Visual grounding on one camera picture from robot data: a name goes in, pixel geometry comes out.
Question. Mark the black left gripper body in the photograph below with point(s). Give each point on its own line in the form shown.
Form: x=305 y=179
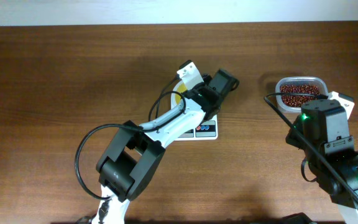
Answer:
x=206 y=81

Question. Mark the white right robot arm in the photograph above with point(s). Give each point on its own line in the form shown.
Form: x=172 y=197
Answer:
x=324 y=124

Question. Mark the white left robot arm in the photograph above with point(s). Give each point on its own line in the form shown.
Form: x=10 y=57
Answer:
x=130 y=160

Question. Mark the yellow plastic bowl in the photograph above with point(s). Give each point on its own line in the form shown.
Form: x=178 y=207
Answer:
x=180 y=87

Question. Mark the white digital kitchen scale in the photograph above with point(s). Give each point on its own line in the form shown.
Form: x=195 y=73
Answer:
x=207 y=130

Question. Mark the clear plastic container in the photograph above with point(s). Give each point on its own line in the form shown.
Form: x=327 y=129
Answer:
x=300 y=89

